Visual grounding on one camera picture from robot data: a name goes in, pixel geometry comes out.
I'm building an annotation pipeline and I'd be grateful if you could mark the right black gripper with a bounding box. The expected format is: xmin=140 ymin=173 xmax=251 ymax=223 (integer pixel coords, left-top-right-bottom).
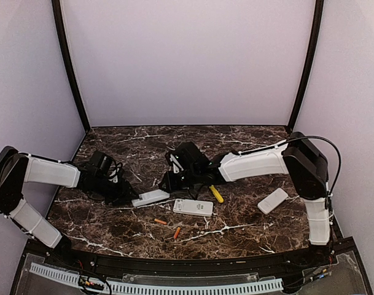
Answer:
xmin=158 ymin=167 xmax=200 ymax=193

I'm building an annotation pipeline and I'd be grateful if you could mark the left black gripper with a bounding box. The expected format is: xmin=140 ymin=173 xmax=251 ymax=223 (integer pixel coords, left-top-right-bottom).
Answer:
xmin=93 ymin=175 xmax=139 ymax=207

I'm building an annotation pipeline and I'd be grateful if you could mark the grey remote control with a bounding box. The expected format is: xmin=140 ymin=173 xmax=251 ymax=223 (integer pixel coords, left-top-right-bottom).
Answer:
xmin=131 ymin=189 xmax=170 ymax=207

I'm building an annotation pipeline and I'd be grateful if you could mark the orange AA battery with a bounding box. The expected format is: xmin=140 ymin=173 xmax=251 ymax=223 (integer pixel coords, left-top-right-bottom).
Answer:
xmin=173 ymin=227 xmax=181 ymax=239
xmin=154 ymin=218 xmax=167 ymax=225

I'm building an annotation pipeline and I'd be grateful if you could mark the white remote with battery bay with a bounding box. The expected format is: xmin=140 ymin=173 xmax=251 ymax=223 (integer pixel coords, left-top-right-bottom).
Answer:
xmin=173 ymin=199 xmax=214 ymax=217

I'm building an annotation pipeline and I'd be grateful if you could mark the yellow handled screwdriver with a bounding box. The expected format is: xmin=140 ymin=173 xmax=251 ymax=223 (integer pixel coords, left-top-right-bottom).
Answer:
xmin=209 ymin=185 xmax=224 ymax=203

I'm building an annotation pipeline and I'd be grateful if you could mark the white remote control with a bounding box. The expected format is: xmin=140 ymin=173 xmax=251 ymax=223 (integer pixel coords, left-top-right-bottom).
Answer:
xmin=257 ymin=188 xmax=288 ymax=214

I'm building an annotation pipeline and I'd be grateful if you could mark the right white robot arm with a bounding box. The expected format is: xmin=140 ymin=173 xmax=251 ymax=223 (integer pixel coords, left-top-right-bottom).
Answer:
xmin=158 ymin=132 xmax=336 ymax=267

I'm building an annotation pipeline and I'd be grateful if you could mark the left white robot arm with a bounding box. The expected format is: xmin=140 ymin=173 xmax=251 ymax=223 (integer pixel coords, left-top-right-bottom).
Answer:
xmin=0 ymin=146 xmax=139 ymax=268

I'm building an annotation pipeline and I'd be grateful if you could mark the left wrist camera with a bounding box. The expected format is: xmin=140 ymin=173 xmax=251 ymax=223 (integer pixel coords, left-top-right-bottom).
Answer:
xmin=109 ymin=162 xmax=124 ymax=183

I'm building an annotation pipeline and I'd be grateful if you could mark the black front rail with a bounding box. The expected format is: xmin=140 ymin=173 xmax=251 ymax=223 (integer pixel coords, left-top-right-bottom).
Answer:
xmin=27 ymin=241 xmax=338 ymax=278

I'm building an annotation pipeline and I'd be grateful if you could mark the white slotted cable duct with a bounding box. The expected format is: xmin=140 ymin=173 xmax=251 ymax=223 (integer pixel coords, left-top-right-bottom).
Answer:
xmin=29 ymin=262 xmax=284 ymax=295

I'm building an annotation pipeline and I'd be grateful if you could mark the left black frame post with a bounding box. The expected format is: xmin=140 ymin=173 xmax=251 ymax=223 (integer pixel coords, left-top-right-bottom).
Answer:
xmin=51 ymin=0 xmax=91 ymax=133

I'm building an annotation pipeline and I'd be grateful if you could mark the black frame post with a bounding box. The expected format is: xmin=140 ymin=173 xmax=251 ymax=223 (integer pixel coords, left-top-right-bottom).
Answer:
xmin=51 ymin=0 xmax=91 ymax=133
xmin=286 ymin=0 xmax=324 ymax=134

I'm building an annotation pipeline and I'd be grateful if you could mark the right black frame post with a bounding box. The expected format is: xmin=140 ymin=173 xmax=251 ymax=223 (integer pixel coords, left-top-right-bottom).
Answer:
xmin=286 ymin=0 xmax=324 ymax=134

